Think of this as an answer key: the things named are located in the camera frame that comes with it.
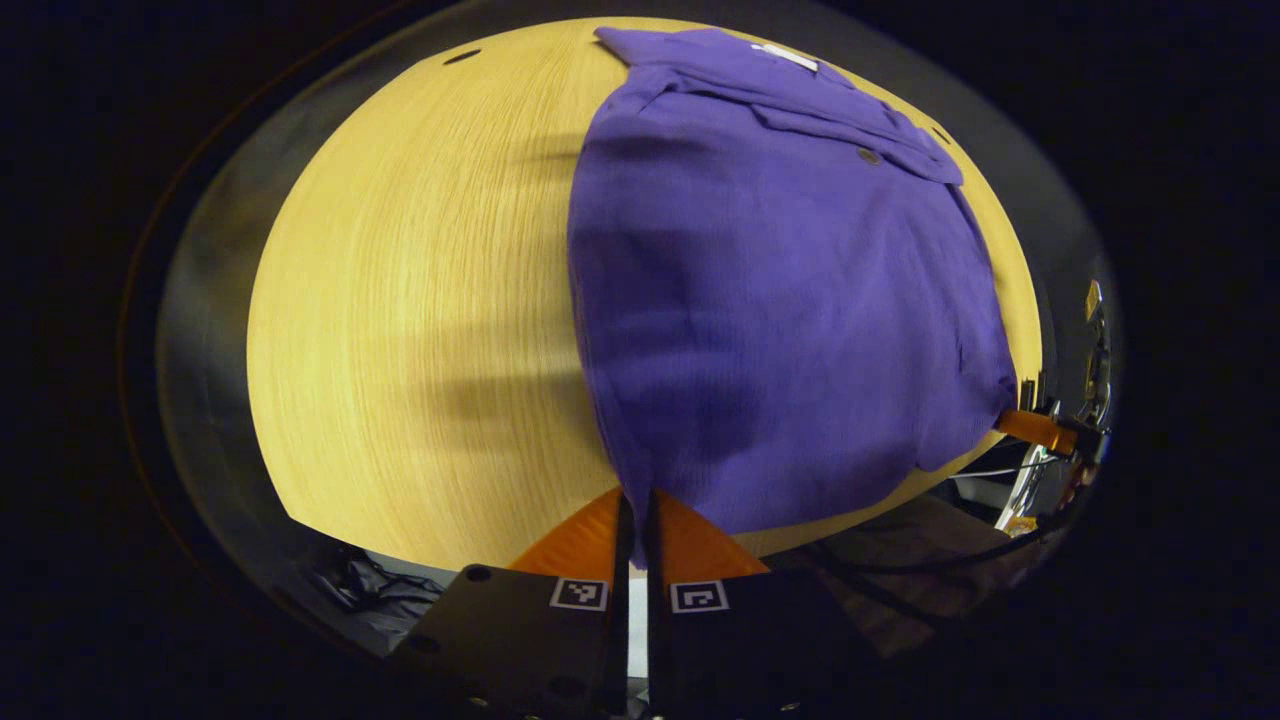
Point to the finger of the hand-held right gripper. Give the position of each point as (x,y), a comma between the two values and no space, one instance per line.
(1040,430)

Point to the dark cloth bundle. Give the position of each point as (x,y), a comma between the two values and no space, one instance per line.
(385,600)

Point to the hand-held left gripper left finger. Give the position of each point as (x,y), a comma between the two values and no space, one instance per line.
(560,650)

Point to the white curved frame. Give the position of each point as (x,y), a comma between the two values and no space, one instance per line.
(1025,490)

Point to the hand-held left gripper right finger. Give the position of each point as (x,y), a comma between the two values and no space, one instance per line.
(740,650)

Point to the purple shirt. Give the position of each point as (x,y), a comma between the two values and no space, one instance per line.
(780,300)

